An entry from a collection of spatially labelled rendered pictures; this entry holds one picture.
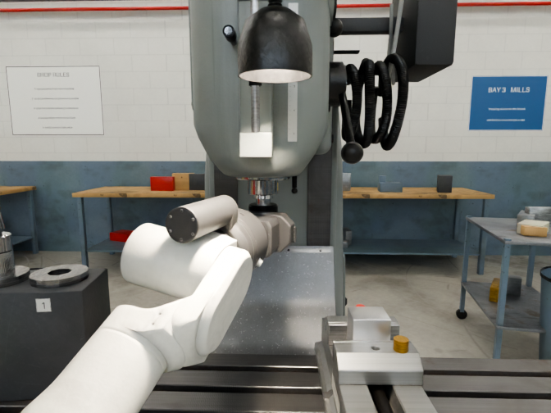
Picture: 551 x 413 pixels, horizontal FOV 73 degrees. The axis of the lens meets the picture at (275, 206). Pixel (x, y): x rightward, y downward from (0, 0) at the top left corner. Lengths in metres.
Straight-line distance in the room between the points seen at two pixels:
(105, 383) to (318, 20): 0.46
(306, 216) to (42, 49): 5.12
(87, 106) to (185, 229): 5.12
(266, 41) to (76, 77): 5.22
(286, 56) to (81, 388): 0.30
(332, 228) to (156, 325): 0.73
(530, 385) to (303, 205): 0.58
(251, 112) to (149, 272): 0.22
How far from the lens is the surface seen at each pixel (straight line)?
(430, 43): 0.86
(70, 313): 0.71
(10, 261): 0.79
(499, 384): 0.83
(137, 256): 0.39
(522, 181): 5.62
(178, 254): 0.37
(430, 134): 5.11
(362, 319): 0.64
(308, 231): 0.98
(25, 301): 0.73
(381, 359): 0.62
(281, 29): 0.36
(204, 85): 0.53
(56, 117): 5.63
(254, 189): 0.58
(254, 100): 0.47
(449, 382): 0.80
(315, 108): 0.52
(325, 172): 0.96
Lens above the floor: 1.35
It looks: 9 degrees down
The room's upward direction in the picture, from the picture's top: straight up
